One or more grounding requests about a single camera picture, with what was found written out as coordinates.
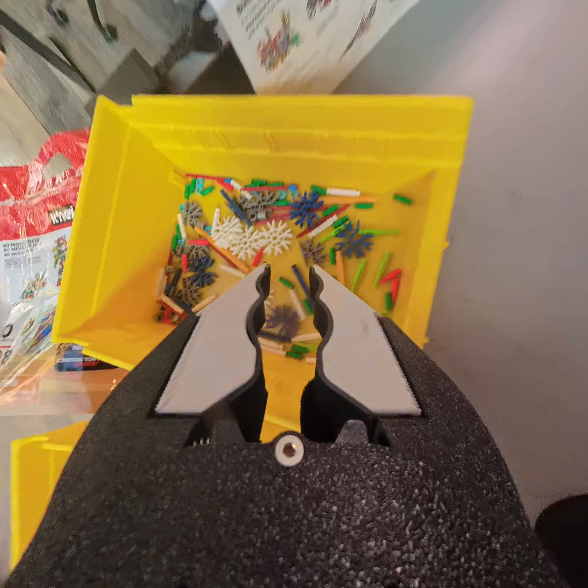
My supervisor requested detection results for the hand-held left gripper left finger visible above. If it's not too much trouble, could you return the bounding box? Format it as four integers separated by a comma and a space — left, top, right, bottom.
155, 263, 272, 443

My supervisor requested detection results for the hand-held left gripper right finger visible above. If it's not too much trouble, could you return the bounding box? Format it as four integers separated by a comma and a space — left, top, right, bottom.
300, 264, 422, 443

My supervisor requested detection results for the pile of colourful building pieces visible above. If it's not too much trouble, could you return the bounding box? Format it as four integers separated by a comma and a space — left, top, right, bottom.
154, 172, 413, 361

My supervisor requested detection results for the yellow plastic bin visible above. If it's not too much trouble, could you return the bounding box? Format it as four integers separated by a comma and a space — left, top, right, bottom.
10, 419, 90, 572
51, 94, 475, 444

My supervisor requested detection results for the grey desk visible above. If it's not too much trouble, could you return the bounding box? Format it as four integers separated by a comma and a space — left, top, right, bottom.
331, 0, 588, 529

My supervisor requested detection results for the building set cardboard box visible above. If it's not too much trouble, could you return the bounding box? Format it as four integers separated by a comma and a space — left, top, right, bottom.
0, 129, 134, 416

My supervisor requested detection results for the black wrist rest pad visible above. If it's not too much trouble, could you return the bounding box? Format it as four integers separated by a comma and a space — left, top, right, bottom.
535, 494, 588, 588

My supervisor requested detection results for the folded building instruction booklet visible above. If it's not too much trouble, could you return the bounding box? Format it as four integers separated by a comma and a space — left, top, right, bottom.
216, 0, 421, 95

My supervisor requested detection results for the black chair base with casters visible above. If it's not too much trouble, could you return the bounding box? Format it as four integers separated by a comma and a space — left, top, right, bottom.
43, 0, 121, 44

